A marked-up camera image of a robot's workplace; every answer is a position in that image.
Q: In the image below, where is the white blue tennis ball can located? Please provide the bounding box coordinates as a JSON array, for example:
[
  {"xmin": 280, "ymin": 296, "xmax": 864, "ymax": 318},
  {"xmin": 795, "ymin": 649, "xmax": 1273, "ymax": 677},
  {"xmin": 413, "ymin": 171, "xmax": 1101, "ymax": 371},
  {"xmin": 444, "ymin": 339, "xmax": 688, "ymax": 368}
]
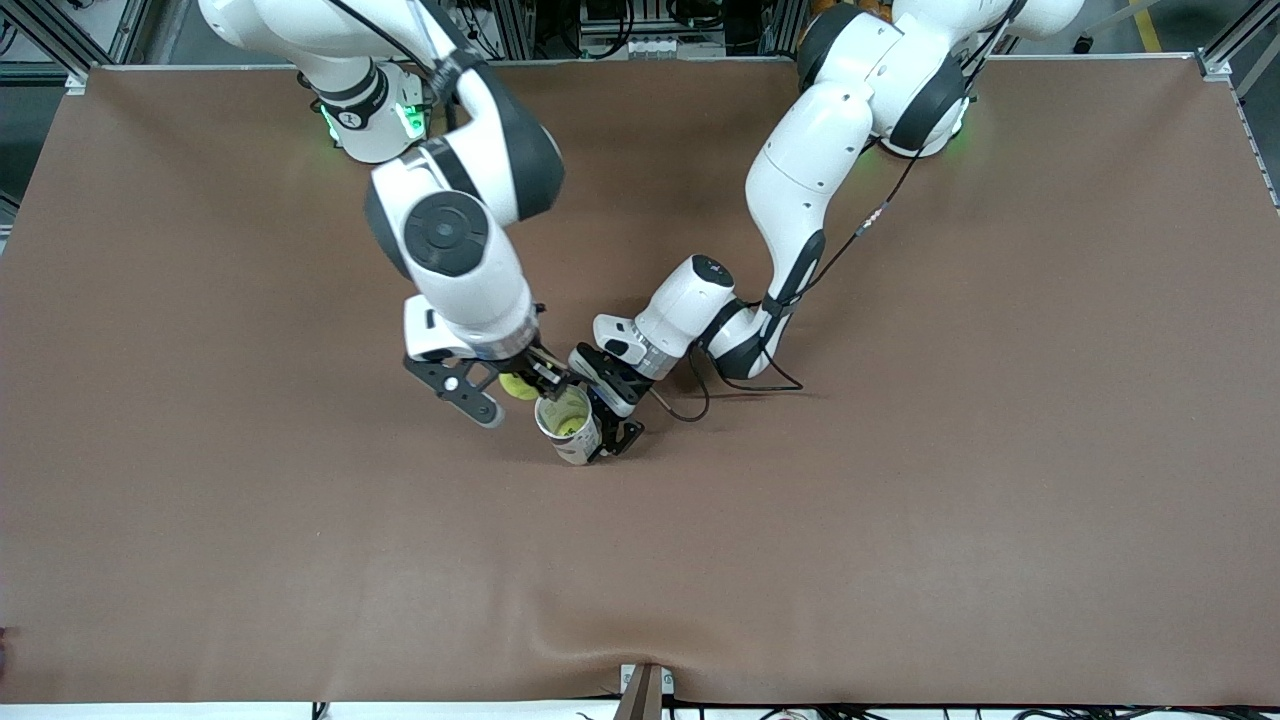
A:
[{"xmin": 534, "ymin": 385, "xmax": 603, "ymax": 467}]

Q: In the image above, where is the aluminium camera post profile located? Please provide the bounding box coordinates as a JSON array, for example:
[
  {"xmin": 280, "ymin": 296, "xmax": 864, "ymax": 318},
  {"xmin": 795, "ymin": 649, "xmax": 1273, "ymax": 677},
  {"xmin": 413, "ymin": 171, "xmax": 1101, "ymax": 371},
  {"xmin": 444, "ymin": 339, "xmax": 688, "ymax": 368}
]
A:
[{"xmin": 618, "ymin": 663, "xmax": 674, "ymax": 720}]

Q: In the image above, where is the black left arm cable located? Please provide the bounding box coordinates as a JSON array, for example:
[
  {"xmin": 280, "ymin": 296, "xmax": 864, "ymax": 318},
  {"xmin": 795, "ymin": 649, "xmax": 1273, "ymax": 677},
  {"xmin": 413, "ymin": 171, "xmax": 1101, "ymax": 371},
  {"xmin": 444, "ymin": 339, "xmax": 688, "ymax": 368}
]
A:
[{"xmin": 650, "ymin": 0, "xmax": 1021, "ymax": 423}]

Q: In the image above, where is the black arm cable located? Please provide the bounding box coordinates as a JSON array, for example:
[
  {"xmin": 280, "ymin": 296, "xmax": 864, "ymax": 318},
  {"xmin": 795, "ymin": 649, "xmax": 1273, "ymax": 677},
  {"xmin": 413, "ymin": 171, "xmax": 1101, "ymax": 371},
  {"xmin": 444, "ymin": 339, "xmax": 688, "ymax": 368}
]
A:
[
  {"xmin": 650, "ymin": 0, "xmax": 1021, "ymax": 423},
  {"xmin": 320, "ymin": 0, "xmax": 476, "ymax": 111}
]

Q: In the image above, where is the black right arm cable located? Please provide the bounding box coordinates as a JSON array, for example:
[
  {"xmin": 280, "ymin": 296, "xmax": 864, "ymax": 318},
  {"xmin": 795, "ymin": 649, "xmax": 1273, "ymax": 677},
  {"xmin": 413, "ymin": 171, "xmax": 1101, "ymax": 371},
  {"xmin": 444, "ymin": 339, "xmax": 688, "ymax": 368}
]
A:
[{"xmin": 320, "ymin": 0, "xmax": 476, "ymax": 111}]

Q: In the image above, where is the aluminium frame post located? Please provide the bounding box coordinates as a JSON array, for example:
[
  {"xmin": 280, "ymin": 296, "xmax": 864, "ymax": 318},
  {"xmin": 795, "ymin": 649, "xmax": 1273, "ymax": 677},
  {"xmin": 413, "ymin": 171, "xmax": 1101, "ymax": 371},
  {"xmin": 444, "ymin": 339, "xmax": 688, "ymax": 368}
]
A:
[
  {"xmin": 490, "ymin": 0, "xmax": 536, "ymax": 59},
  {"xmin": 762, "ymin": 0, "xmax": 807, "ymax": 56}
]

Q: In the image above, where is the aluminium frame strut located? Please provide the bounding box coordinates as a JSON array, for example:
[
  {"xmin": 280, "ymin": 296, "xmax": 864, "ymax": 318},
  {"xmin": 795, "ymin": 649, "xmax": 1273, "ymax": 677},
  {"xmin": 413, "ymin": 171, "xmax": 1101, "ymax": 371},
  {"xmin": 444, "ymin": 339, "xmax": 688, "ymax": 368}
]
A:
[{"xmin": 15, "ymin": 0, "xmax": 151, "ymax": 79}]

